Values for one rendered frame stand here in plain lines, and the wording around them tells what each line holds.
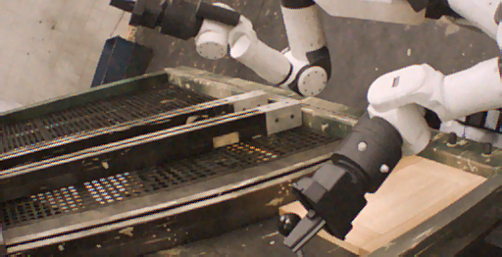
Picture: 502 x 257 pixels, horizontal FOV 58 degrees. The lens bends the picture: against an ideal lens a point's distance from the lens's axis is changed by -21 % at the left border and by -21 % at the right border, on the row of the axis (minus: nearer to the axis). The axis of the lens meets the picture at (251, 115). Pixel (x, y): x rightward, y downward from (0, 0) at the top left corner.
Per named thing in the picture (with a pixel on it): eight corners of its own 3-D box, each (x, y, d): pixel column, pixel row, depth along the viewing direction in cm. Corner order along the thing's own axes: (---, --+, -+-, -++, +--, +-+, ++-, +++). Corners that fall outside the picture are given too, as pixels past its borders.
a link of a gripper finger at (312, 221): (281, 244, 73) (311, 213, 74) (295, 252, 70) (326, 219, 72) (276, 238, 72) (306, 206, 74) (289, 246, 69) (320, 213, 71)
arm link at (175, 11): (144, -22, 117) (190, -9, 121) (130, 12, 123) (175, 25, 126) (137, 0, 107) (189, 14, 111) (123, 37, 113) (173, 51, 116)
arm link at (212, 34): (178, 16, 124) (224, 28, 128) (170, 51, 119) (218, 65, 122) (195, -14, 115) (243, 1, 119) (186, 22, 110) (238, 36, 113)
